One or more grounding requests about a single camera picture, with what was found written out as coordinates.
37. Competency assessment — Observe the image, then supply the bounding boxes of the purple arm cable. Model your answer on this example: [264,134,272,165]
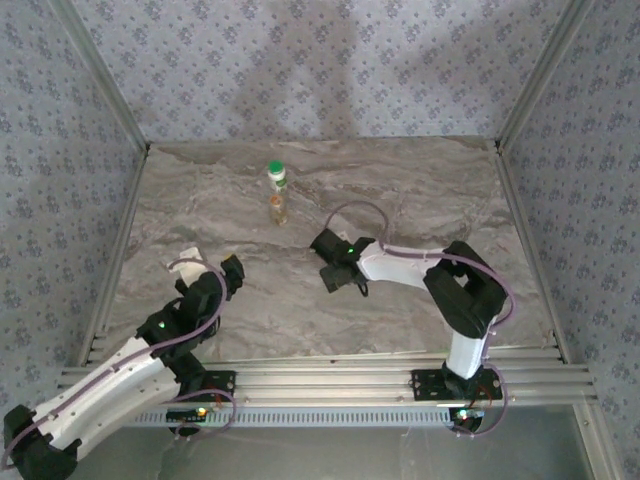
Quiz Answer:
[0,254,237,472]
[323,199,517,441]

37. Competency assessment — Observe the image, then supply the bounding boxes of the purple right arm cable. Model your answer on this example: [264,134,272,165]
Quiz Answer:
[323,199,517,441]

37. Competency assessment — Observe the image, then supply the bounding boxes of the aluminium side rail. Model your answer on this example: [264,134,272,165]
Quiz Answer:
[492,142,572,364]
[77,144,151,369]

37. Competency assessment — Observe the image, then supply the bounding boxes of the aluminium frame post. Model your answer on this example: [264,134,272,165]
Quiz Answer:
[493,0,599,151]
[48,0,152,152]

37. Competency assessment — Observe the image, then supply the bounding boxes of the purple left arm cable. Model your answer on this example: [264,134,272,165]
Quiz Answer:
[0,254,237,472]

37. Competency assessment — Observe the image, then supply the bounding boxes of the aluminium mounting rail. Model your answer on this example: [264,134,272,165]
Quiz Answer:
[55,348,599,405]

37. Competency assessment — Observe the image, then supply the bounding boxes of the right circuit board with LED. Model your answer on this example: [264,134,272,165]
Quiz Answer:
[449,407,487,424]

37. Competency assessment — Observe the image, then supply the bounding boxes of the left circuit board with LED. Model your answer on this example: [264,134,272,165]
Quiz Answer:
[166,407,209,422]

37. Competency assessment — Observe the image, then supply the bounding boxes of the circuit board with led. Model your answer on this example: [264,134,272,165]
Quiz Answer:
[166,407,209,422]
[449,407,487,424]

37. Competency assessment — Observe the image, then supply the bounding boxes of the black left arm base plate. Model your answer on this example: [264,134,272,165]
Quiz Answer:
[197,368,237,402]

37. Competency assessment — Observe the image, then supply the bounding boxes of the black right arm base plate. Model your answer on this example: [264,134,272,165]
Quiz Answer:
[410,368,504,402]

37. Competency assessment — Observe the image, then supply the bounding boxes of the grey metal shelf panel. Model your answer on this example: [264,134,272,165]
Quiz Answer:
[74,424,596,480]

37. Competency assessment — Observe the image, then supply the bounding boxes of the white pill bottle green cap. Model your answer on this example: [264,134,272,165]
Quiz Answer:
[266,159,290,197]

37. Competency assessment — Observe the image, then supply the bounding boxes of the grey slotted cable duct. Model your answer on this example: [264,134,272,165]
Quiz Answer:
[127,407,454,430]

